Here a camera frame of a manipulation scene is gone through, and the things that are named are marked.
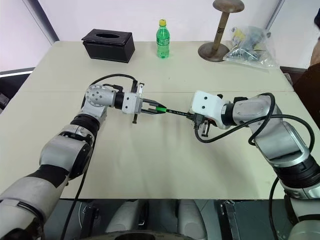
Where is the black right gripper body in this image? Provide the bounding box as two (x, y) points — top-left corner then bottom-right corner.
(191, 112), (212, 138)

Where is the grey wall frame strip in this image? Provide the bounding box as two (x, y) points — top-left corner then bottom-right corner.
(264, 0), (286, 29)

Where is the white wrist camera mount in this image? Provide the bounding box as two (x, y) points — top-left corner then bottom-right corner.
(121, 91), (142, 115)
(188, 90), (235, 130)

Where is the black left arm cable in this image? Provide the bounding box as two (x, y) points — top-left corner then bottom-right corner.
(61, 73), (139, 240)

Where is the person in dark clothing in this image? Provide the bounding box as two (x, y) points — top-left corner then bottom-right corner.
(292, 34), (320, 107)

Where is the white rounded robot shell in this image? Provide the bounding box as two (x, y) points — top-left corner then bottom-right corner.
(104, 199), (149, 235)
(177, 199), (210, 240)

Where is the brown wooden hat stand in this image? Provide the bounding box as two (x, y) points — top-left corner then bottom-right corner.
(197, 0), (246, 63)

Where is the black wall frame strip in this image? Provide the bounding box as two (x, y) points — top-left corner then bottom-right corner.
(29, 0), (60, 45)

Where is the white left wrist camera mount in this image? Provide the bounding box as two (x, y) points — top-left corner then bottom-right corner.
(121, 91), (142, 115)

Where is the green plastic bottle yellow cap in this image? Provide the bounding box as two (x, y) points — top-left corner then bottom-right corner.
(156, 18), (171, 60)

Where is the clear plastic bag of items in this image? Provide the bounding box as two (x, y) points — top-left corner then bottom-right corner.
(222, 24), (280, 70)

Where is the dark furniture beside table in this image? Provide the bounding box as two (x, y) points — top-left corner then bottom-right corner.
(0, 66), (36, 115)

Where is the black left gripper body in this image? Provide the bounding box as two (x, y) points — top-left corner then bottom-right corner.
(131, 81), (146, 125)

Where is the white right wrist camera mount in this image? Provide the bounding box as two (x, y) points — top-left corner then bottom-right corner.
(188, 90), (235, 130)

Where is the black tissue box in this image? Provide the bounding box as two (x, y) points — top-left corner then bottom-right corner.
(81, 28), (136, 65)

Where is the black marker pen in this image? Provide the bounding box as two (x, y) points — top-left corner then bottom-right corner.
(164, 108), (194, 118)

